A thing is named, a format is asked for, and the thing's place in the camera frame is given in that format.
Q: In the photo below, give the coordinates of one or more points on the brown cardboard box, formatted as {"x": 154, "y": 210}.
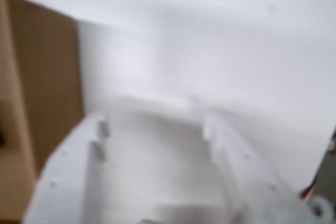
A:
{"x": 44, "y": 64}

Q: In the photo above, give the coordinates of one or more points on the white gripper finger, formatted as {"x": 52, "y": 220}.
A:
{"x": 252, "y": 179}
{"x": 65, "y": 182}

